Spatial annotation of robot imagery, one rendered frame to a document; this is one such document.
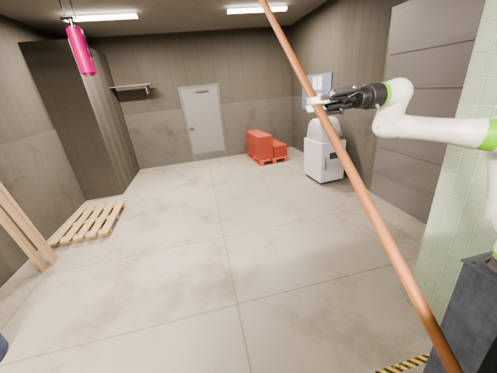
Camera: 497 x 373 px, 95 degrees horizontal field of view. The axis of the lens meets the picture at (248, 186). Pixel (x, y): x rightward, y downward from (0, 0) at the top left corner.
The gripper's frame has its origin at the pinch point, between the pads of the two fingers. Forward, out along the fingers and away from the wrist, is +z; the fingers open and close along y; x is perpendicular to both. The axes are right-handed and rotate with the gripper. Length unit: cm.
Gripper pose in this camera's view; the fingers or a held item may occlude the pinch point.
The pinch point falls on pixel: (316, 103)
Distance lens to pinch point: 91.1
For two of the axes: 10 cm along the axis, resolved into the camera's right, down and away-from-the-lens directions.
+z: -9.6, 2.0, -2.0
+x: -2.7, -8.7, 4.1
